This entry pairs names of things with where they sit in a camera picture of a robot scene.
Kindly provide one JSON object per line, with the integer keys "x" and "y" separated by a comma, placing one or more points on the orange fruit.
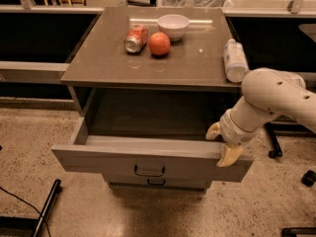
{"x": 159, "y": 44}

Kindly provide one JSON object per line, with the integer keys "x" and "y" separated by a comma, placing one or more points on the black base bottom right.
{"x": 294, "y": 232}

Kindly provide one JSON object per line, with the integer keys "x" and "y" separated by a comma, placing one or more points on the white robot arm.
{"x": 266, "y": 95}

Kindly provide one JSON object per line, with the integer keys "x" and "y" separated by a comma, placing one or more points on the grey bottom drawer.
{"x": 156, "y": 182}

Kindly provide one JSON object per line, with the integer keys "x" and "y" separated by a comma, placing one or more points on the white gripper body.
{"x": 231, "y": 128}

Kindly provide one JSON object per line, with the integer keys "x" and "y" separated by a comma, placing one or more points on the white bowl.
{"x": 173, "y": 26}

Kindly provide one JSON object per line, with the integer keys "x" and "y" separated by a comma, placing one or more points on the grey metal railing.
{"x": 54, "y": 73}

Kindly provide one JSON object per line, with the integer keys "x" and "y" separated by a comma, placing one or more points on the grey drawer cabinet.
{"x": 206, "y": 36}

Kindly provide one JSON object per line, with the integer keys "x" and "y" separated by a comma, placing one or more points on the black stand leg left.
{"x": 41, "y": 222}

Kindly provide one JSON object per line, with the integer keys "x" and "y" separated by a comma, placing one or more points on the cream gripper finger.
{"x": 229, "y": 155}
{"x": 213, "y": 131}

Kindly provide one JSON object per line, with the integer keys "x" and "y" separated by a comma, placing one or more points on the red soda can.
{"x": 136, "y": 39}

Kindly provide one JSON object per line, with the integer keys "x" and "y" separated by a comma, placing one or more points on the clear plastic water bottle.
{"x": 235, "y": 62}

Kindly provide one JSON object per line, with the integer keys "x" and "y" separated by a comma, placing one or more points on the grey top drawer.
{"x": 150, "y": 133}

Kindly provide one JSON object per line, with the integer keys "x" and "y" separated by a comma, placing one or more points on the black stand leg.
{"x": 276, "y": 151}
{"x": 41, "y": 222}

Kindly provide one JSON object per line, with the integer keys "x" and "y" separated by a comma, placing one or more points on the grey drawer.
{"x": 156, "y": 182}
{"x": 150, "y": 133}

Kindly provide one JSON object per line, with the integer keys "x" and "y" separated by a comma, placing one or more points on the black caster wheel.
{"x": 309, "y": 178}

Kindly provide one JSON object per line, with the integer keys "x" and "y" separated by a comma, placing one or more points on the black stand leg right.
{"x": 276, "y": 151}

